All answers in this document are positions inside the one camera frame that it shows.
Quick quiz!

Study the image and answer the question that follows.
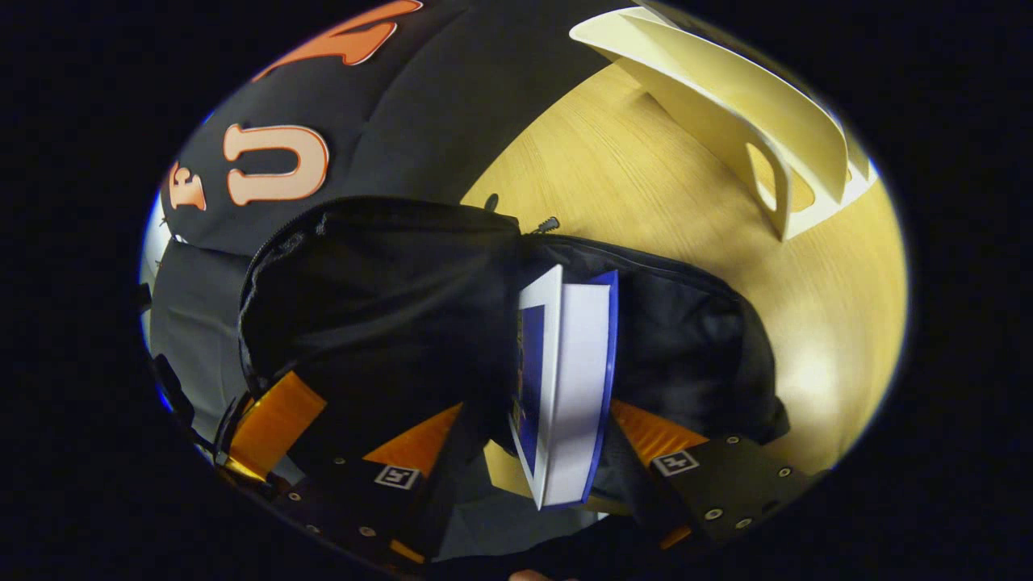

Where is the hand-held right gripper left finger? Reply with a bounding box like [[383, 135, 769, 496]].
[[270, 402, 489, 571]]

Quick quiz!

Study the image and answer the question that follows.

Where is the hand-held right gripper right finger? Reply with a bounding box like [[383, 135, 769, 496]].
[[593, 398, 812, 552]]

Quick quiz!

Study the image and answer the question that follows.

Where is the black schoolbag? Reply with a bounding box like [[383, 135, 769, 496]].
[[236, 196, 790, 566]]

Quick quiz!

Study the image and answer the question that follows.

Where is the blue book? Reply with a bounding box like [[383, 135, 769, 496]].
[[507, 264, 622, 512]]

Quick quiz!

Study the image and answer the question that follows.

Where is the white bookshelf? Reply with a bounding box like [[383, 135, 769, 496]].
[[569, 4, 880, 243]]

